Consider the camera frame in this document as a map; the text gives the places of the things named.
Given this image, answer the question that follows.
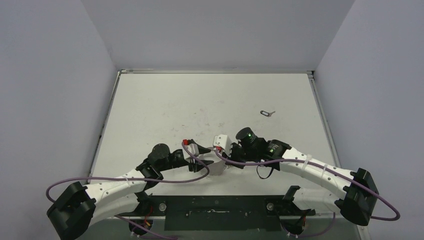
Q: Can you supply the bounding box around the black loop cable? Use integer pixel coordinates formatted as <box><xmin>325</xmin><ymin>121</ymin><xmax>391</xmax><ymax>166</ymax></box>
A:
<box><xmin>256</xmin><ymin>165</ymin><xmax>275</xmax><ymax>180</ymax></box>

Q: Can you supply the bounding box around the aluminium table frame rail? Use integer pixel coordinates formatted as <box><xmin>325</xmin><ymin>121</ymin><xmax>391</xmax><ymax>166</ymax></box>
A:
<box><xmin>294</xmin><ymin>74</ymin><xmax>361</xmax><ymax>224</ymax></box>

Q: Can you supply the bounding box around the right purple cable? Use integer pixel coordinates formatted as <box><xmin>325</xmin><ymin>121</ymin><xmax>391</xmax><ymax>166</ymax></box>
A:
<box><xmin>214</xmin><ymin>149</ymin><xmax>401</xmax><ymax>222</ymax></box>

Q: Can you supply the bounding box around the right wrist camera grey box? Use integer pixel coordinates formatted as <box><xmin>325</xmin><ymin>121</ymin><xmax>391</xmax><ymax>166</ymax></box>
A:
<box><xmin>212</xmin><ymin>134</ymin><xmax>234</xmax><ymax>157</ymax></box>

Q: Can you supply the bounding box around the grey key holder with rings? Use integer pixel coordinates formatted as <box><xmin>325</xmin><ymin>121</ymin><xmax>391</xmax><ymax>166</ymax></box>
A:
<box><xmin>204</xmin><ymin>147</ymin><xmax>227</xmax><ymax>177</ymax></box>

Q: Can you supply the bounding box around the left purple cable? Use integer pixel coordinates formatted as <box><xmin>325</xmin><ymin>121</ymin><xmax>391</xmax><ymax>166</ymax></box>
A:
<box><xmin>45</xmin><ymin>142</ymin><xmax>211</xmax><ymax>240</ymax></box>

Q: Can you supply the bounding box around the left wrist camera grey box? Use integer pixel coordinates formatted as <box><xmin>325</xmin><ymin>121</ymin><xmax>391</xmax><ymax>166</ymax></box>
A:
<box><xmin>182</xmin><ymin>139</ymin><xmax>200</xmax><ymax>163</ymax></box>

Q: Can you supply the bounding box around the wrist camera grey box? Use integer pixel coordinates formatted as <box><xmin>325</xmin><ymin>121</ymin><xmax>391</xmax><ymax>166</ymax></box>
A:
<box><xmin>212</xmin><ymin>134</ymin><xmax>234</xmax><ymax>157</ymax></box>
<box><xmin>182</xmin><ymin>139</ymin><xmax>200</xmax><ymax>163</ymax></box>

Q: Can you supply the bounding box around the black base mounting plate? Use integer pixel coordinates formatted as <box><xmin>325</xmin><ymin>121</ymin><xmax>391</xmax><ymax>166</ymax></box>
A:
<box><xmin>123</xmin><ymin>195</ymin><xmax>316</xmax><ymax>232</ymax></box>

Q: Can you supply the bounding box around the purple cable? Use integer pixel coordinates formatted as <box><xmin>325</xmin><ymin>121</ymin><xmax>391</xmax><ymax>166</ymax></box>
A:
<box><xmin>45</xmin><ymin>142</ymin><xmax>211</xmax><ymax>240</ymax></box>
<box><xmin>214</xmin><ymin>149</ymin><xmax>401</xmax><ymax>222</ymax></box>

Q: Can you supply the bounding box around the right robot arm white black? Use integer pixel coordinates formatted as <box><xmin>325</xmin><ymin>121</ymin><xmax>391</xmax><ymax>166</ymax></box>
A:
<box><xmin>224</xmin><ymin>127</ymin><xmax>379</xmax><ymax>226</ymax></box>

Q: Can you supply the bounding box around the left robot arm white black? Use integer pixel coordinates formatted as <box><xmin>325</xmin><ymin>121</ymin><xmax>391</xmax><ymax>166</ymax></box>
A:
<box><xmin>45</xmin><ymin>139</ymin><xmax>212</xmax><ymax>240</ymax></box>

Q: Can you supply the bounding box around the far key with black tag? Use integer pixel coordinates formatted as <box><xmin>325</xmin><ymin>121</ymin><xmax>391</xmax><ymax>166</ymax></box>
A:
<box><xmin>260</xmin><ymin>110</ymin><xmax>275</xmax><ymax>118</ymax></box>

